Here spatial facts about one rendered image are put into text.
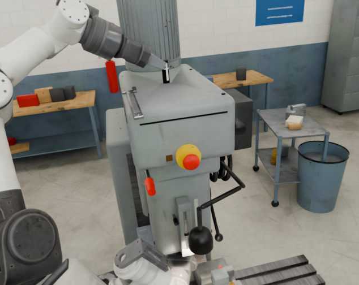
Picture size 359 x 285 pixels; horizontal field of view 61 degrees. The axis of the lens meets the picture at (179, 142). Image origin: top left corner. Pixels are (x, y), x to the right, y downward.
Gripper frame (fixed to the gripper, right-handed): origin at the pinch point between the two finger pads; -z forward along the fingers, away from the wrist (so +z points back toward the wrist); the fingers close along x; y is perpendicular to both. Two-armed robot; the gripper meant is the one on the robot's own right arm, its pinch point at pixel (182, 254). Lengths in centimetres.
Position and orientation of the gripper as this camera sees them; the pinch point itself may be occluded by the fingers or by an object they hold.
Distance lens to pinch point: 124.5
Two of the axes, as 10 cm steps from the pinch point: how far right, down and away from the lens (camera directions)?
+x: -9.9, 0.0, 1.7
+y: 0.7, 9.0, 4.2
